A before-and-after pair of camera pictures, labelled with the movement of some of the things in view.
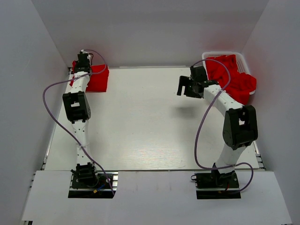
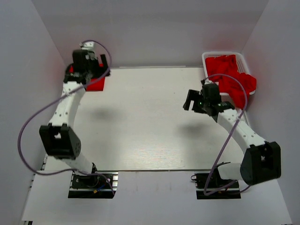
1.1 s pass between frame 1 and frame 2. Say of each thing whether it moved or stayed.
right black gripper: moved
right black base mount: stayed
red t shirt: stayed
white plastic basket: stayed
